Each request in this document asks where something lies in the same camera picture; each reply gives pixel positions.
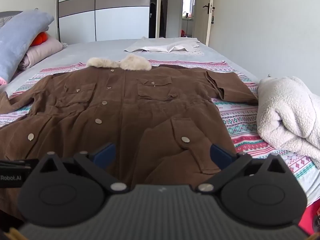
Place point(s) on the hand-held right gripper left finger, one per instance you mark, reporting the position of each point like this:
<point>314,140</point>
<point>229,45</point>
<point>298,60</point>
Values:
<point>104,155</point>

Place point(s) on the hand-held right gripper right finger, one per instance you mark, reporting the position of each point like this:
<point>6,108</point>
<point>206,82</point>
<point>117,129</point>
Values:
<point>220,155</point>

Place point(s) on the pink cloth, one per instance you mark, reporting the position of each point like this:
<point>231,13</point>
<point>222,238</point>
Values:
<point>2,81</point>

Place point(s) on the red cloth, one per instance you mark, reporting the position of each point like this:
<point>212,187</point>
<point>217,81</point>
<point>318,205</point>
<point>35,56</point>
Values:
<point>308,217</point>

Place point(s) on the white and grey wardrobe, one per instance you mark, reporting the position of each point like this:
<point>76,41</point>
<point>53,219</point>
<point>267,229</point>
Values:
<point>112,22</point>

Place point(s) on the white garment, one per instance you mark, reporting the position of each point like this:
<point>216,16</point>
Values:
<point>162,46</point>

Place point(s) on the cream door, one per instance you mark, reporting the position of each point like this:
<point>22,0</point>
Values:
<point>202,27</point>

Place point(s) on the pink pillow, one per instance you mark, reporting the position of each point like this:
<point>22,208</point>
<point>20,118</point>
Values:
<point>42,51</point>

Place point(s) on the bed with grey sheet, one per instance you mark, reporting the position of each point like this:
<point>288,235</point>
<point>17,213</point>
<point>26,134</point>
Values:
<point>100,50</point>

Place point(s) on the orange plush toy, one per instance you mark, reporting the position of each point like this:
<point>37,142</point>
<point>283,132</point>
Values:
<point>39,38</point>

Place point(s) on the window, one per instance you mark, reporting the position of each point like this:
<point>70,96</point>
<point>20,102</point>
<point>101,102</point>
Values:
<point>188,2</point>

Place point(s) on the blue pillow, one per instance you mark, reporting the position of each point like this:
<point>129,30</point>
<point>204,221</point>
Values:
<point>17,40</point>

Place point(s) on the brown coat with fur collar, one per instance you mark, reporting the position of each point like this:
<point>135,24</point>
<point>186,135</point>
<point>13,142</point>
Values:
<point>125,110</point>

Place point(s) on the patterned striped blanket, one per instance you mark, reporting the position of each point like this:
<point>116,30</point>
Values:
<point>240,120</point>

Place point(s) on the grey headboard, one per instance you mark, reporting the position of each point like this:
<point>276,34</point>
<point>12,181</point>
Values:
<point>8,17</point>

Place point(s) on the dark hanging door tag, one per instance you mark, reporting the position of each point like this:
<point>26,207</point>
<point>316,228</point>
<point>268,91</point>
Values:
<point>212,17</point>

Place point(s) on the dark hanging clothes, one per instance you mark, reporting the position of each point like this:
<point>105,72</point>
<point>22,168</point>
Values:
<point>156,20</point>

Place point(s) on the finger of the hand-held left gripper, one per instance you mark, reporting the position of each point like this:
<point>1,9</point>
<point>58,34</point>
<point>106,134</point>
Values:
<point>15,163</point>

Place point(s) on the white fleece blanket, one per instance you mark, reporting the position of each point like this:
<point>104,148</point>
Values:
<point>287,110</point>

